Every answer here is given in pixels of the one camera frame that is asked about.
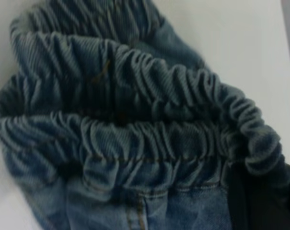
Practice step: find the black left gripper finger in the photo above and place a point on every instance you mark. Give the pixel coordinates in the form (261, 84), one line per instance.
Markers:
(267, 203)

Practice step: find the blue denim shorts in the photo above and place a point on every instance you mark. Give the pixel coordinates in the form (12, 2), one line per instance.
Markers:
(126, 115)

